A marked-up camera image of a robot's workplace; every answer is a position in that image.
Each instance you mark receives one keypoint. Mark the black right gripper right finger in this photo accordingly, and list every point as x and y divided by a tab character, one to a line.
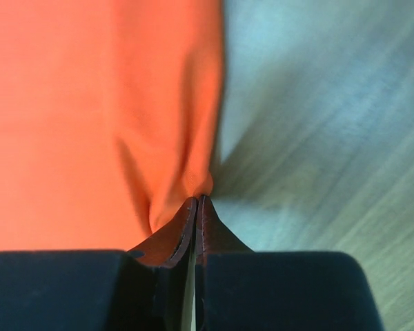
239	289

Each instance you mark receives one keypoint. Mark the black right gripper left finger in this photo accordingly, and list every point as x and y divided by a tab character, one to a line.
145	288

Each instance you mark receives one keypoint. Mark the orange t shirt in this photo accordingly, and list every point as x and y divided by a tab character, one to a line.
108	112

